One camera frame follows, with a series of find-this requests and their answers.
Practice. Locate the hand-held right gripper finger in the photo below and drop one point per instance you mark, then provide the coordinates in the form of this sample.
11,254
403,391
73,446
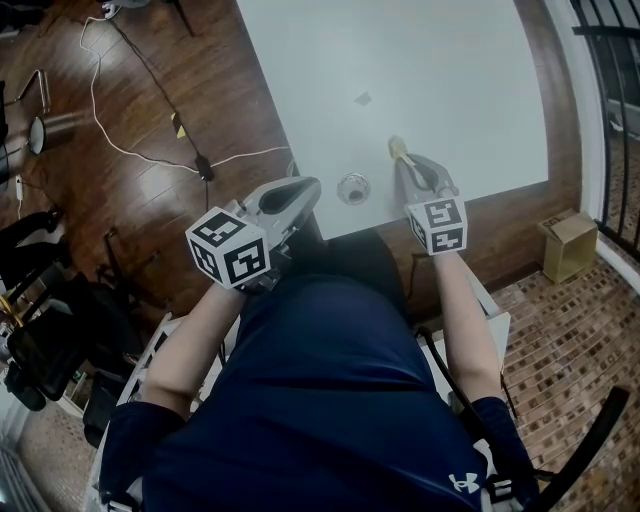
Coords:
440,172
409,182

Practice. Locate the cardboard box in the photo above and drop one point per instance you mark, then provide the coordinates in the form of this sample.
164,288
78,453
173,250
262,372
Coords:
567,245

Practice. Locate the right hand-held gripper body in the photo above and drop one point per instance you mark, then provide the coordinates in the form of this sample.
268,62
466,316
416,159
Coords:
437,225

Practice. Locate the small beige object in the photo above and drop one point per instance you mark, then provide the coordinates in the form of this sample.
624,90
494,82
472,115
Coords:
397,146

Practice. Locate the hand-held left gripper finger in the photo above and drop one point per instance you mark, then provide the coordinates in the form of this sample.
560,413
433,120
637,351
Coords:
300,207
292,181

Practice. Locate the white table top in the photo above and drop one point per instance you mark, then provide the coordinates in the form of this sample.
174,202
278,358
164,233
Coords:
450,75

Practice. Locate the black metal railing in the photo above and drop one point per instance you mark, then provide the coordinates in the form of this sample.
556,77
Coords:
600,29

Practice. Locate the white power strip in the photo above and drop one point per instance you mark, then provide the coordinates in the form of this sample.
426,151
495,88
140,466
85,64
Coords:
109,7

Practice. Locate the person's left forearm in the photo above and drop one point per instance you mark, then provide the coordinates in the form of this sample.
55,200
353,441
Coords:
190,340

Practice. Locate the person's navy shirt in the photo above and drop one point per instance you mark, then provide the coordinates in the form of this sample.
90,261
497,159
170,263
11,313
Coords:
325,400

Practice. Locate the white slotted metal rack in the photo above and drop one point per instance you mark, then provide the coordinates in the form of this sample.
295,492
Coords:
150,345

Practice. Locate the person's right forearm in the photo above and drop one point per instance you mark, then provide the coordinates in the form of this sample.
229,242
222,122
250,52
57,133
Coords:
465,325

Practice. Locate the white wall charger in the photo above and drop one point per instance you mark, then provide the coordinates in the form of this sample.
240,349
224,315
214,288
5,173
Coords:
19,187

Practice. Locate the black power adapter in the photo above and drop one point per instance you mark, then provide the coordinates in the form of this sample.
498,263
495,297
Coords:
204,167

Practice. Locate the yellow and black tag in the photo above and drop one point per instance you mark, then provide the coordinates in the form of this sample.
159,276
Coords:
177,126

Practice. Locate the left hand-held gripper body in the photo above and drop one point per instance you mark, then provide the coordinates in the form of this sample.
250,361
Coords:
235,250

